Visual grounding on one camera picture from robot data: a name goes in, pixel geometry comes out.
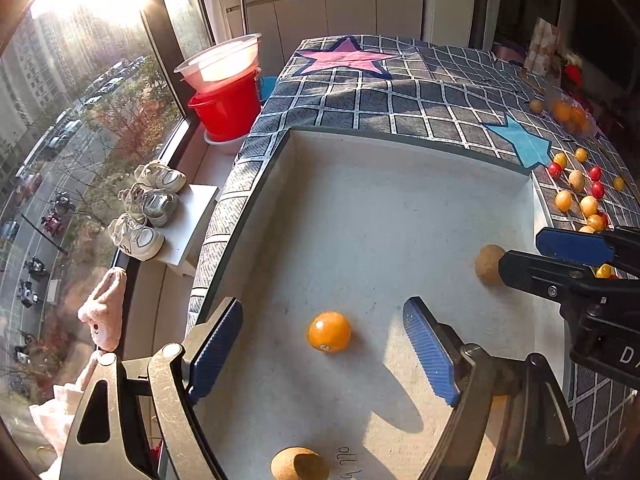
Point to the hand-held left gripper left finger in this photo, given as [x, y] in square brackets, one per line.
[215, 350]

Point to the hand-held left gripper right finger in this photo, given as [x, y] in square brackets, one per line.
[430, 350]

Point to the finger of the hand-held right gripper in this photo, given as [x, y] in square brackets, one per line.
[535, 272]
[570, 245]

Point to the brown round fruit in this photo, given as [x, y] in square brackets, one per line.
[299, 465]
[487, 265]

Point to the orange round fruit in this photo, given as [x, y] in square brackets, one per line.
[329, 332]

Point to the white foam tray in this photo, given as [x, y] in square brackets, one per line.
[350, 235]

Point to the scattered yellow round fruits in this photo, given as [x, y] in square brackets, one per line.
[576, 181]

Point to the red cherry tomato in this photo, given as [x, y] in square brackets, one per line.
[604, 219]
[595, 173]
[597, 190]
[554, 169]

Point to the pink plush slipper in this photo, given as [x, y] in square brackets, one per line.
[106, 310]

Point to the clear bag of oranges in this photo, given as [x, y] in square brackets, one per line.
[570, 114]

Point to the white stool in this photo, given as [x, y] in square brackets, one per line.
[192, 220]

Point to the silver white sneaker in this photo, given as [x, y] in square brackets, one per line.
[150, 204]

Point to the pink cloth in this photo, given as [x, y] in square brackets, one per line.
[57, 410]

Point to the red object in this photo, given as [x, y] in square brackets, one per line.
[575, 74]

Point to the printed paper bag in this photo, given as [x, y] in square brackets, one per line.
[542, 52]

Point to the white plastic basin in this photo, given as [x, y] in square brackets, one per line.
[222, 144]

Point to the checked blanket with stars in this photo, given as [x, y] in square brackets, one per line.
[400, 95]

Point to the red plastic bucket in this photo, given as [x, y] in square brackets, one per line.
[227, 110]

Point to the blue plastic container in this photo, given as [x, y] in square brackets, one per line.
[268, 87]

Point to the clear plastic basin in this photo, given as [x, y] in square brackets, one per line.
[220, 62]

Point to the white cabinet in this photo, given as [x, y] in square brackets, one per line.
[325, 5]

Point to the glass window pane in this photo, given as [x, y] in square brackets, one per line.
[187, 7]

